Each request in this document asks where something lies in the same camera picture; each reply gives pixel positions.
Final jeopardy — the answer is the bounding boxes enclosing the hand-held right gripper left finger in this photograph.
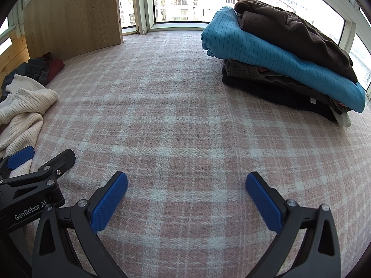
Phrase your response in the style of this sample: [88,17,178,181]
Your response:
[31,171,128,278]

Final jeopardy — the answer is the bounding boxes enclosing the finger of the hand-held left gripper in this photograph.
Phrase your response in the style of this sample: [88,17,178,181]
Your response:
[0,149,76,190]
[0,145,35,180]

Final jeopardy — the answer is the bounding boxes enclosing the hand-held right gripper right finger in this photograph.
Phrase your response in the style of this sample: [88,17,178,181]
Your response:
[245,171,342,278]

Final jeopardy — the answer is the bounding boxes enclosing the cream ribbed knit sweater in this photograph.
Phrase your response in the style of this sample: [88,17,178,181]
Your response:
[0,74,59,180]

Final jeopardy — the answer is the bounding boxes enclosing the dark grey-blue jacket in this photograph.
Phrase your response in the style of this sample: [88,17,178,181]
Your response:
[1,62,27,97]

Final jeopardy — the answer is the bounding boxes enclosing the grey elastic-waist pants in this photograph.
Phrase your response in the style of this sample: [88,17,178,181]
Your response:
[26,58,50,86]

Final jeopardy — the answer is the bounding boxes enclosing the dark red garment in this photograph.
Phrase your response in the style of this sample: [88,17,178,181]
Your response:
[41,52,65,82]

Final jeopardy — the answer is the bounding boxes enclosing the pine board panel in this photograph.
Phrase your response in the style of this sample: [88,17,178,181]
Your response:
[0,32,30,79]

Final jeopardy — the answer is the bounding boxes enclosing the black folded garment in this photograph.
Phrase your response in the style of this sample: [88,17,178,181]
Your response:
[222,65,338,122]

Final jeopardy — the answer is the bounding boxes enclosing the white folded garment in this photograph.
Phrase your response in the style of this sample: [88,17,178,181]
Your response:
[336,111,352,128]

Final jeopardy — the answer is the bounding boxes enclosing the dark olive folded garment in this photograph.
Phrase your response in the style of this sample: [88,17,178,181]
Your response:
[224,59,352,115]

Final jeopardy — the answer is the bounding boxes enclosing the light wooden cabinet panel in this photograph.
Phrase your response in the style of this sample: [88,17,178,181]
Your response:
[23,0,125,61]

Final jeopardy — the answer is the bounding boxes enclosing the blue striped folded garment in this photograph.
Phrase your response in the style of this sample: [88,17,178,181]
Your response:
[201,6,366,113]

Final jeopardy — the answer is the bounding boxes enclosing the brown folded garment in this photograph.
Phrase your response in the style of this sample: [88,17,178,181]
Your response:
[233,0,358,84]

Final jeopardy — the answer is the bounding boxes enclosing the narrow window white frame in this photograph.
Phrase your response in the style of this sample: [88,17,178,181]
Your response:
[0,0,41,55]

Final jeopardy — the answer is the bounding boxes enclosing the wide window white frame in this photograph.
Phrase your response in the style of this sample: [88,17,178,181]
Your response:
[117,0,371,99]

